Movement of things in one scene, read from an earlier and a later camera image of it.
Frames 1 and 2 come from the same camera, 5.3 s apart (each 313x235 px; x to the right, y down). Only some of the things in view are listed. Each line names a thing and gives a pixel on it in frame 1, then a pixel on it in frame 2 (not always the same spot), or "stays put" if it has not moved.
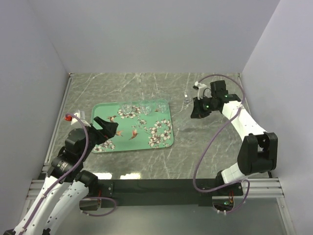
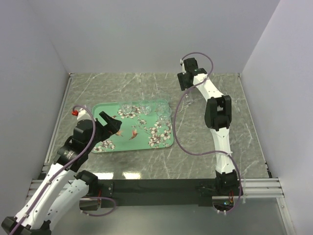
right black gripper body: (208, 105) to (183, 83)
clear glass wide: (145, 106) stays put
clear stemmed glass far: (187, 96) stays put
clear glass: (126, 107) stays put
